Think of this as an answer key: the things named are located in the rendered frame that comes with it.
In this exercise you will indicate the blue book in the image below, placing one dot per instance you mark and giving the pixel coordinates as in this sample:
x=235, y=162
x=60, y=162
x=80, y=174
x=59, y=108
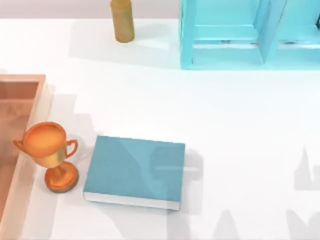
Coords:
x=135, y=170

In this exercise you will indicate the light blue rack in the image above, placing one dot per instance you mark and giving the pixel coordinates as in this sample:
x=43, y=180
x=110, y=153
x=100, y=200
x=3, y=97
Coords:
x=225, y=55

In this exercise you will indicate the yellow-brown bottle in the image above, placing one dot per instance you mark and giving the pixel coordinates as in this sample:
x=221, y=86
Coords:
x=123, y=22

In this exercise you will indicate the orange trophy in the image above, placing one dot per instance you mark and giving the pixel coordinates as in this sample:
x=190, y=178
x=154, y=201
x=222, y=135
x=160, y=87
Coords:
x=47, y=147

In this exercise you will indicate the salmon-coloured shallow box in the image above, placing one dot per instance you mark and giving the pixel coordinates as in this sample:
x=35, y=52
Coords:
x=22, y=105

